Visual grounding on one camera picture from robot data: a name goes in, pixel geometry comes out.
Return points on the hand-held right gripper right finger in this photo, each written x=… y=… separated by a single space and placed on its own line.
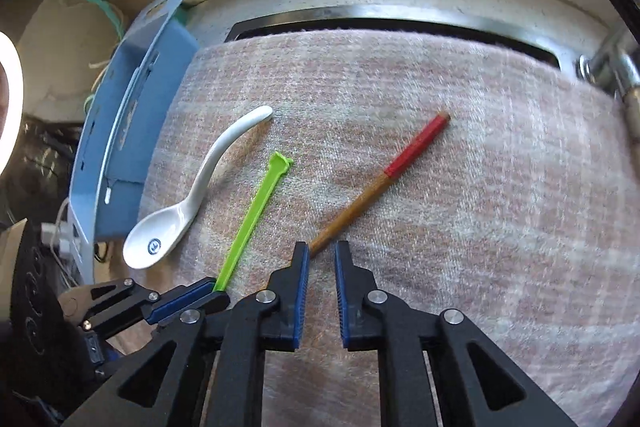
x=341 y=299

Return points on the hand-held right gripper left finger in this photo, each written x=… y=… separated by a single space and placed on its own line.
x=301 y=289

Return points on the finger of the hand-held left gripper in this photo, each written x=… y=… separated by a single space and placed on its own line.
x=215 y=302
x=180 y=300

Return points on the white ceramic spoon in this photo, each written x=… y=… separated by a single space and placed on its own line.
x=155 y=242

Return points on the green plastic spoon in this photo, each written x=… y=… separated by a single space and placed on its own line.
x=250 y=217

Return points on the red-tipped wooden chopstick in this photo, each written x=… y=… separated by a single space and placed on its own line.
x=380 y=182

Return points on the blue plastic utensil rack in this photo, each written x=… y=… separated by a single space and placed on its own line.
x=160 y=57

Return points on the white power adapter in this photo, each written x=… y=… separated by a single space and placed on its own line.
x=52 y=234

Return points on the pink plaid cloth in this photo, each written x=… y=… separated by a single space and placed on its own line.
x=475 y=232

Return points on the steel sink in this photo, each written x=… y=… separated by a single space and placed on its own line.
x=400 y=14

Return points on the chrome faucet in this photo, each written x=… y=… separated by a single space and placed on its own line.
x=610 y=62

